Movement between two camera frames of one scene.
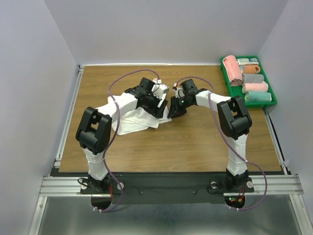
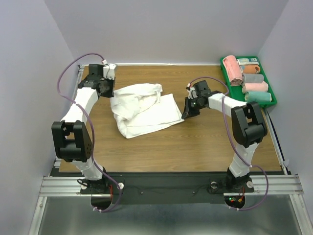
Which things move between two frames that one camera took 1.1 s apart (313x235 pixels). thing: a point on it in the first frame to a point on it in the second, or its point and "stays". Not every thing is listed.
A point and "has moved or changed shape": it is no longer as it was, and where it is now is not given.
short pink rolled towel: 255,87 stays
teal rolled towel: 257,97 stays
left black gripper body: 151,105 to 108,85
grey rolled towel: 252,78 stays
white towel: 137,119 has moved or changed shape
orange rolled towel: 252,69 stays
